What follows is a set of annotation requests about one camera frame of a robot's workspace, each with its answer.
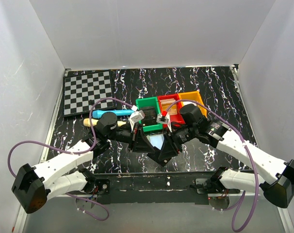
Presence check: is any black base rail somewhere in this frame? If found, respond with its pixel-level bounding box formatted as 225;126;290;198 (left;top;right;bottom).
94;171;214;205

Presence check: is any yellow plastic bin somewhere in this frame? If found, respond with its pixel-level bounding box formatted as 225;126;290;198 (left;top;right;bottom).
177;91;207;117

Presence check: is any orange card in red bin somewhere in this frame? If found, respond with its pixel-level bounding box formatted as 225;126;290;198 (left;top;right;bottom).
160;98;178;116

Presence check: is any blue plastic crayon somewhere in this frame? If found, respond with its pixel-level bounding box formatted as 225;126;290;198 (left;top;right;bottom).
92;109;135;119

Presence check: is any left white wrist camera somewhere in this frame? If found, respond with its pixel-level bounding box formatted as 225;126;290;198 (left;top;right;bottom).
129;110;145;130

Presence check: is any black card in green bin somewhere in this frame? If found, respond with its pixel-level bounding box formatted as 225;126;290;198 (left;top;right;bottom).
140;106;158;126

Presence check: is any cream plastic crayon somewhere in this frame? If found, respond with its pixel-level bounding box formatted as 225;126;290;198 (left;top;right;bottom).
83;118;127;128

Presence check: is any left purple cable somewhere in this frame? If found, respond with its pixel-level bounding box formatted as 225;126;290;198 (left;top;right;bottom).
7;97;138;221

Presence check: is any checkered chessboard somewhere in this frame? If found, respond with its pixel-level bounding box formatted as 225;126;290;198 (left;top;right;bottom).
63;70;116;117

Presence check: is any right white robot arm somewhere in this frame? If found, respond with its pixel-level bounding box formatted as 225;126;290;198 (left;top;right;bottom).
158;104;294;208

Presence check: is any purple cable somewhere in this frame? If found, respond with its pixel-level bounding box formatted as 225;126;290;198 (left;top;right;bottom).
163;99;260;231
7;97;138;221

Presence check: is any green plastic bin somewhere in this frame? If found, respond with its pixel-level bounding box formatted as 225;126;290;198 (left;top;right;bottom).
136;97;163;133

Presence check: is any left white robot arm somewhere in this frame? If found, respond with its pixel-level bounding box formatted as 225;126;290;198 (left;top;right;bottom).
12;110;155;214

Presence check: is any red plastic bin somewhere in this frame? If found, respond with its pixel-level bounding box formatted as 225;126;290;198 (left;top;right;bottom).
157;94;184;124

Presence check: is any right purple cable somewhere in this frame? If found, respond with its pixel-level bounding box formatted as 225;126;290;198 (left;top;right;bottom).
163;99;260;231

